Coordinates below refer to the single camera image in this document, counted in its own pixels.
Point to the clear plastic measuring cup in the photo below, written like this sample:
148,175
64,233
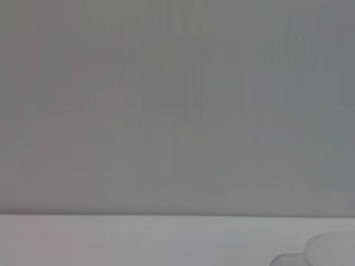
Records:
332,249

